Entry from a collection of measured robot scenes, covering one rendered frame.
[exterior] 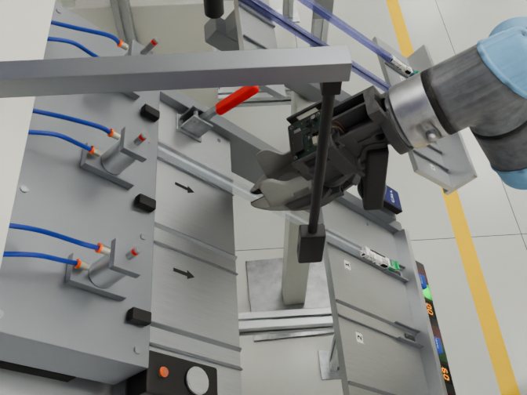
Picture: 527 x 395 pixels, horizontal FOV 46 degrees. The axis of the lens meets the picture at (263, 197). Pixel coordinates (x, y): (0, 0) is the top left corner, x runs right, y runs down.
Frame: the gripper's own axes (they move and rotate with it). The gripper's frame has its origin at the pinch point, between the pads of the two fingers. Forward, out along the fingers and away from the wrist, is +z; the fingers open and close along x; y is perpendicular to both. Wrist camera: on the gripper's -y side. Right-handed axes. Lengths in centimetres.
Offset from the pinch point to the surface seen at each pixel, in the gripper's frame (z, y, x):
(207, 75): -18.8, 34.3, 18.5
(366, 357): -2.1, -18.4, 16.8
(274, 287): 50, -81, -35
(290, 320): 31, -56, -11
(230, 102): -4.0, 11.7, -5.4
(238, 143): 1.5, 2.8, -8.0
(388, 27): 7, -113, -147
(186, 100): 2.1, 12.4, -9.0
